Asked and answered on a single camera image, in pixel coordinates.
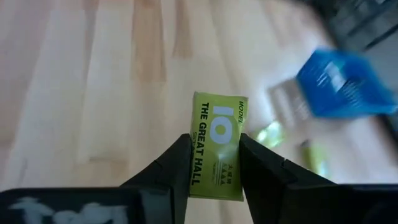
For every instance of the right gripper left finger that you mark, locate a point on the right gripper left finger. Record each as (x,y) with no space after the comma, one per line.
(174,168)

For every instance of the blue plastic basket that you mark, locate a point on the blue plastic basket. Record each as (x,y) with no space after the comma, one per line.
(342,84)

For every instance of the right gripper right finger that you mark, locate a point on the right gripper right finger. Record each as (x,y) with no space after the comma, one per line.
(264,174)

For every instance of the green staple box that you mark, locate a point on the green staple box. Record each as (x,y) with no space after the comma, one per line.
(217,124)

